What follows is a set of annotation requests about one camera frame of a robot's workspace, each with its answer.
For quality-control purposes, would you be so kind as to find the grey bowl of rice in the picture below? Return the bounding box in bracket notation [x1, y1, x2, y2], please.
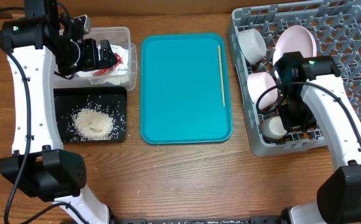
[238, 29, 267, 64]

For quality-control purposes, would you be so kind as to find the large white plate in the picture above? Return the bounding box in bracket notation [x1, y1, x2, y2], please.
[272, 26, 317, 80]

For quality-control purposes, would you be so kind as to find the pile of white rice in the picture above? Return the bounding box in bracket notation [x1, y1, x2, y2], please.
[57, 105, 126, 142]

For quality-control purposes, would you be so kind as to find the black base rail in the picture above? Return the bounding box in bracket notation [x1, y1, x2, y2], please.
[110, 215, 291, 224]

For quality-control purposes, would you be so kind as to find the teal serving tray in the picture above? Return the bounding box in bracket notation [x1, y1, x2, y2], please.
[140, 33, 233, 145]

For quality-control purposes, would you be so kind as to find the black plastic tray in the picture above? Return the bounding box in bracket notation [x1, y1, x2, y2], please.
[53, 86, 128, 144]

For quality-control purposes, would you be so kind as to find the grey dishwasher rack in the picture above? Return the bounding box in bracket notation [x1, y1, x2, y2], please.
[227, 0, 361, 156]

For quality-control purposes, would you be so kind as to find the red snack wrapper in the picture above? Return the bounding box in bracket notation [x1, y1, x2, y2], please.
[92, 53, 123, 77]

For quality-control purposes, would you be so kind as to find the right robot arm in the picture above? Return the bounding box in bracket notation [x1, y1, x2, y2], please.
[274, 52, 361, 223]

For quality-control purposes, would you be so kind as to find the white paper cup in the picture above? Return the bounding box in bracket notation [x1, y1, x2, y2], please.
[261, 116, 288, 140]

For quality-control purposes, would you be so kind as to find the wooden chopstick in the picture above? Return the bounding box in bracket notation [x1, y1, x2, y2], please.
[217, 45, 225, 107]

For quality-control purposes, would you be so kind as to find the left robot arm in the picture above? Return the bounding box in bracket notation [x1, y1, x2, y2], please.
[0, 1, 117, 223]

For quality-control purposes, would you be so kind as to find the clear plastic waste bin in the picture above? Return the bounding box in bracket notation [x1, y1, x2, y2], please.
[53, 27, 138, 90]

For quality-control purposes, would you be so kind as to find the small white plate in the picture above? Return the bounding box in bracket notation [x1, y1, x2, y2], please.
[247, 72, 279, 110]

